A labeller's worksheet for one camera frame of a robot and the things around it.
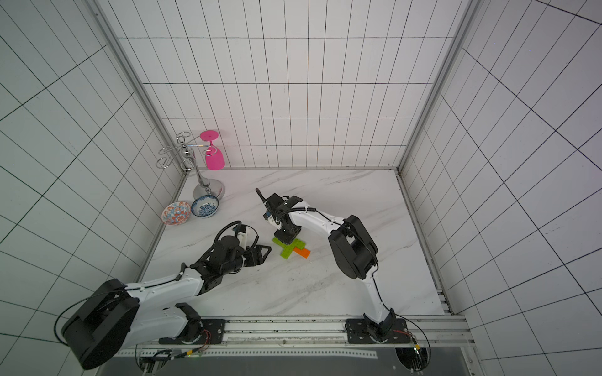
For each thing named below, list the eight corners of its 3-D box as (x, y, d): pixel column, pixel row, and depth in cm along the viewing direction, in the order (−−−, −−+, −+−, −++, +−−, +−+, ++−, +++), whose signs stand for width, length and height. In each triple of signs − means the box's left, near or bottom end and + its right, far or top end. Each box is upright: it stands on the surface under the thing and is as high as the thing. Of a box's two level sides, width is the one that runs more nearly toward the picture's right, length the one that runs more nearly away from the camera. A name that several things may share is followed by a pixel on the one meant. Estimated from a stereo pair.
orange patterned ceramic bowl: (161, 225, 99) (157, 221, 97) (170, 205, 106) (167, 201, 103) (185, 225, 99) (182, 221, 97) (193, 205, 106) (190, 201, 103)
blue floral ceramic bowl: (191, 218, 101) (188, 213, 99) (198, 198, 108) (195, 194, 106) (214, 218, 101) (212, 214, 99) (220, 199, 108) (218, 194, 106)
